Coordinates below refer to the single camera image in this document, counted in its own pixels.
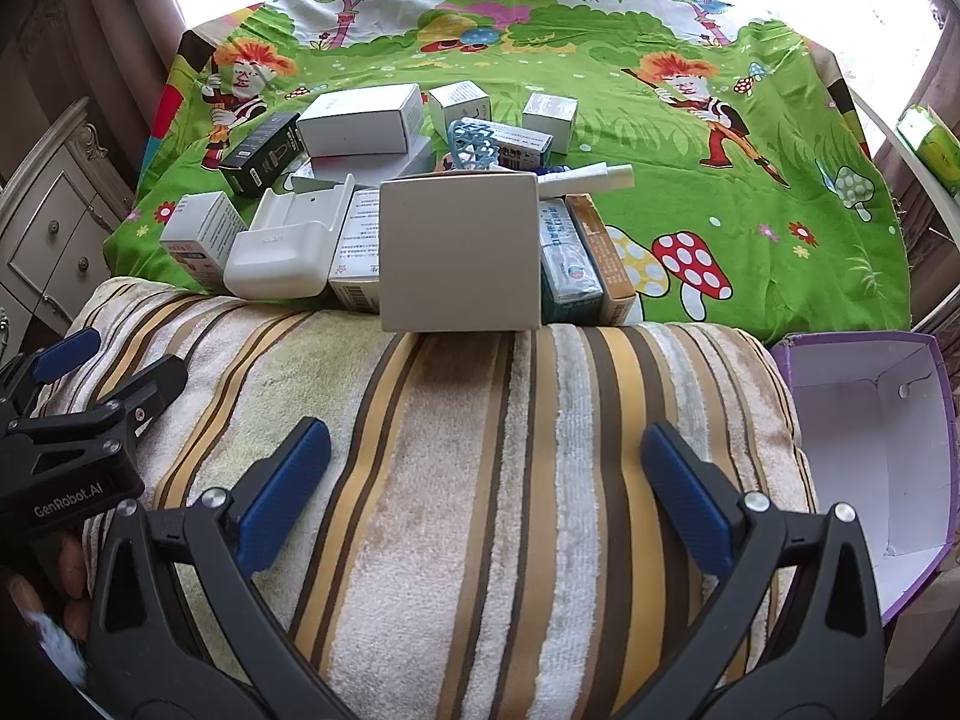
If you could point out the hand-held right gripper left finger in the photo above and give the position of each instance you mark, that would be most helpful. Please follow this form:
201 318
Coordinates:
289 487

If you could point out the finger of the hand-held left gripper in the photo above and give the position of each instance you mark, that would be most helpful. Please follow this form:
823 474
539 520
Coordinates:
154 386
67 352

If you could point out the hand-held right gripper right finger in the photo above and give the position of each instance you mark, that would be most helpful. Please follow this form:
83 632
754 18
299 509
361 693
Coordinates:
686 495

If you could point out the purple cardboard box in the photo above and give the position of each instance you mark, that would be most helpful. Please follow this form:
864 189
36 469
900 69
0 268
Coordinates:
847 450

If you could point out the teal box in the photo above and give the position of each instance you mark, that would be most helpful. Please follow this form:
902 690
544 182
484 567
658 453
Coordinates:
570 277

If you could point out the white box with black text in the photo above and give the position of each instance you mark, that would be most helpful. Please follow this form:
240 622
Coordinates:
358 247

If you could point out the beige brown box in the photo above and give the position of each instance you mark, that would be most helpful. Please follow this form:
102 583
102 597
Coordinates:
600 255

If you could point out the large white square box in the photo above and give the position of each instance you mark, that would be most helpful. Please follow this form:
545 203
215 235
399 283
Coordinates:
457 255

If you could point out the long white box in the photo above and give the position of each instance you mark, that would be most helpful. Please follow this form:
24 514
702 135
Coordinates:
577 178

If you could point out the white box with blue print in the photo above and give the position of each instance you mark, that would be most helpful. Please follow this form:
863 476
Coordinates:
525 150

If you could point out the blue plastic mesh piece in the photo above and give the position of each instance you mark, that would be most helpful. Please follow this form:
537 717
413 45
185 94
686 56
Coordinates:
472 142

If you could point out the white cube box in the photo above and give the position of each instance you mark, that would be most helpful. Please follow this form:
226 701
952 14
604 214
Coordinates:
551 120

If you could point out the small white box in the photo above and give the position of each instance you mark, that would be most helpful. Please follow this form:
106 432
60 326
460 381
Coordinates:
457 101

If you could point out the person's left hand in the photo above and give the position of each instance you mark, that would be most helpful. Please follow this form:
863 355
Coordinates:
71 562

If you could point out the carved cream nightstand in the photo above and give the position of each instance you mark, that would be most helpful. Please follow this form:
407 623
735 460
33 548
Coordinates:
52 225

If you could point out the striped towel blanket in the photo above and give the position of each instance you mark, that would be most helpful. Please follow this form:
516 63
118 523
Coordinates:
465 502

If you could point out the green cartoon printed bedsheet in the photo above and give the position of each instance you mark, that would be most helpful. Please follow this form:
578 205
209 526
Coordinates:
637 187

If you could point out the white curved desk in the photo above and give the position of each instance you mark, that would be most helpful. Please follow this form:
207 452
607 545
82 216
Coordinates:
885 127

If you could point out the green tissue pack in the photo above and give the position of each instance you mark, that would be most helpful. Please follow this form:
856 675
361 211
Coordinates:
930 142

